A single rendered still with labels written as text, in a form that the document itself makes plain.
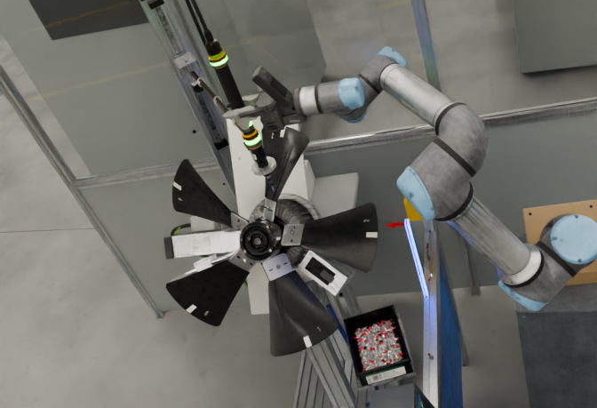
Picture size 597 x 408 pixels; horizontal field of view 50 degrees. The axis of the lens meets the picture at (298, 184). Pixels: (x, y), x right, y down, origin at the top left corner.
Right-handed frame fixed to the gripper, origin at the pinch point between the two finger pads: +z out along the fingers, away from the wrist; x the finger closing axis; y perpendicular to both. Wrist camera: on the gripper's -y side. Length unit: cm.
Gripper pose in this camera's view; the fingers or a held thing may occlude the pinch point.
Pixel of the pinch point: (228, 108)
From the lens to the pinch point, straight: 172.2
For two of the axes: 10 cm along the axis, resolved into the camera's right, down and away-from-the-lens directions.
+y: 2.9, 7.5, 6.0
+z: -9.4, 1.3, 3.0
